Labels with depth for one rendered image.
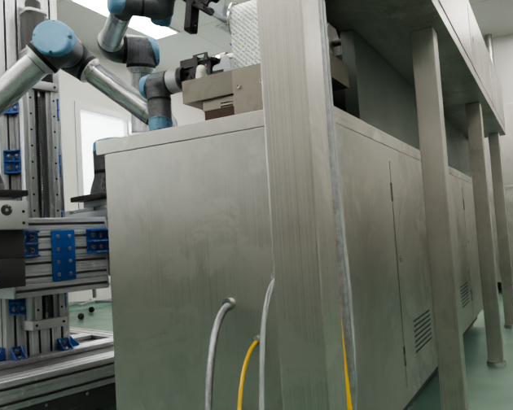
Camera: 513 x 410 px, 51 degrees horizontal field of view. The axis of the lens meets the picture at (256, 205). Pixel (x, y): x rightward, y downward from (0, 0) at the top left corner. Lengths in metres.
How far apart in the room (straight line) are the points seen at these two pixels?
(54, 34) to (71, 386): 1.12
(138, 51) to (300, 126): 1.68
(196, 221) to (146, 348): 0.36
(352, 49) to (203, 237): 0.63
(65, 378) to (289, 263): 1.40
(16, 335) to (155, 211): 0.98
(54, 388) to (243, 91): 1.14
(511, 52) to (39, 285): 6.14
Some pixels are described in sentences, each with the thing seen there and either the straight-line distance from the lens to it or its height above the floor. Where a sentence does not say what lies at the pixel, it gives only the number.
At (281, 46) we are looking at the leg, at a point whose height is 0.83.
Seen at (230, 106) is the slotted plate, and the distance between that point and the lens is 1.38.
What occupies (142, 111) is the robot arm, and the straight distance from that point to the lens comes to 1.86.
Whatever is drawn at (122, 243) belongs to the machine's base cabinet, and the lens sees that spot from 1.47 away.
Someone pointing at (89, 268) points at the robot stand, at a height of 0.54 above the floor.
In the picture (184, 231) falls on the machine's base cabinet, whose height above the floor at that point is 0.64.
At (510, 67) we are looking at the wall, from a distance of 7.14.
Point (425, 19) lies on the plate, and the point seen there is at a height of 1.14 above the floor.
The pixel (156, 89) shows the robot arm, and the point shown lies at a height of 1.08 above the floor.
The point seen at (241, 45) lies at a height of 1.16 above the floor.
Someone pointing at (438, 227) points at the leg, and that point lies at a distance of 1.50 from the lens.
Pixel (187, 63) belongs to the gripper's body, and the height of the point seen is 1.15.
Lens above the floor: 0.61
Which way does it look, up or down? 4 degrees up
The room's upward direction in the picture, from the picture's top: 4 degrees counter-clockwise
